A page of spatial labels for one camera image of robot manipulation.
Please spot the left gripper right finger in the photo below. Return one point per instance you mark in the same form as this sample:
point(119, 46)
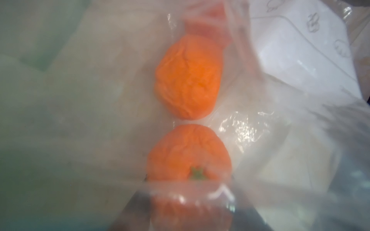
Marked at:
point(246, 217)

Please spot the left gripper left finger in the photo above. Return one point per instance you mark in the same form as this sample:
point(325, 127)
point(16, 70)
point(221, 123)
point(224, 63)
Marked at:
point(136, 214)

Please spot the oranges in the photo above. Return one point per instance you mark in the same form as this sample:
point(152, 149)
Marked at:
point(188, 80)

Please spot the blue zip clear bag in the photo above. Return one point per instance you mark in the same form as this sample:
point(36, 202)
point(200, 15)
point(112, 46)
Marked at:
point(80, 114)

